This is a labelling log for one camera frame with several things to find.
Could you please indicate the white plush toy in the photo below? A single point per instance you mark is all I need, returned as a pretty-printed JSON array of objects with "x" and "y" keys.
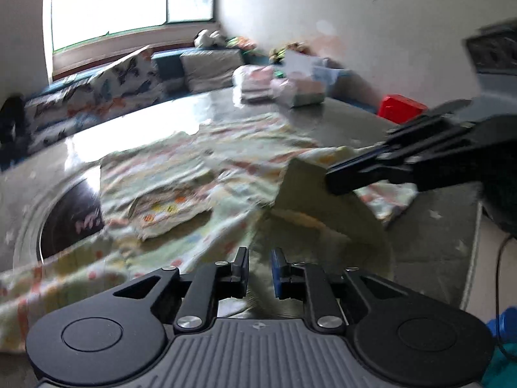
[{"x": 208, "y": 38}]

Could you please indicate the window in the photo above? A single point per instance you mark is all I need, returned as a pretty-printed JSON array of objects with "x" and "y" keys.
[{"x": 129, "y": 0}]

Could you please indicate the black round inset cooktop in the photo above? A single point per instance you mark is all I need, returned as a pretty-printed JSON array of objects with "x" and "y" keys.
[{"x": 68, "y": 218}]

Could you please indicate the grey cushion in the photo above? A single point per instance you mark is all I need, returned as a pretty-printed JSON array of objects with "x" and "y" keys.
[{"x": 210, "y": 68}]

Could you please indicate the pale green printed garment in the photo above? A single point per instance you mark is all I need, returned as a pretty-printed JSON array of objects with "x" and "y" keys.
[{"x": 190, "y": 178}]

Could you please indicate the pale folded clothes stack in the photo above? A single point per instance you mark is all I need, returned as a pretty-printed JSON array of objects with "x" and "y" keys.
[{"x": 301, "y": 91}]

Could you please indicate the blue sofa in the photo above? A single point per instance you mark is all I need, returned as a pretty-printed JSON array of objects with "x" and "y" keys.
[{"x": 167, "y": 66}]

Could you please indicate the blue plastic object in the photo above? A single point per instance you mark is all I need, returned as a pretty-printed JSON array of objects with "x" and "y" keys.
[{"x": 503, "y": 325}]

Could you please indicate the pink white folded clothes stack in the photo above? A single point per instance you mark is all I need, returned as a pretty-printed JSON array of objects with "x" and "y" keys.
[{"x": 254, "y": 83}]

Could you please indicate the red box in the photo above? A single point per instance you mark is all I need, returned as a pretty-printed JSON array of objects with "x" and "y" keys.
[{"x": 400, "y": 107}]

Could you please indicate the black round object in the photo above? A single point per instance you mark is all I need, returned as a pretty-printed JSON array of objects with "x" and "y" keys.
[{"x": 11, "y": 119}]

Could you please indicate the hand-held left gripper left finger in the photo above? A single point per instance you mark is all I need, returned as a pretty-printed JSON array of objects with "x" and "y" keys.
[{"x": 241, "y": 271}]

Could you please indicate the white paper sheet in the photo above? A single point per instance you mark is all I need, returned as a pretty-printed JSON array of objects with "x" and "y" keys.
[{"x": 299, "y": 62}]

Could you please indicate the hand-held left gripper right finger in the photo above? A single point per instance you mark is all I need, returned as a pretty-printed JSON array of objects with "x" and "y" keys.
[{"x": 278, "y": 275}]

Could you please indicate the teal cloth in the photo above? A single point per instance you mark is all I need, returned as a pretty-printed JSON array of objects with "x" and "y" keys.
[{"x": 501, "y": 367}]

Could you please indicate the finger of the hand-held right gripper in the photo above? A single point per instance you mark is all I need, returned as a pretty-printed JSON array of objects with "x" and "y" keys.
[
  {"x": 365, "y": 169},
  {"x": 432, "y": 133}
]

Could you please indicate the butterfly print cushion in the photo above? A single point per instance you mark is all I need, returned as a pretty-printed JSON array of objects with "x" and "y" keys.
[{"x": 101, "y": 89}]

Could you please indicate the colourful toy pile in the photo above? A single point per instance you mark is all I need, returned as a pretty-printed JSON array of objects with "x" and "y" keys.
[{"x": 282, "y": 50}]

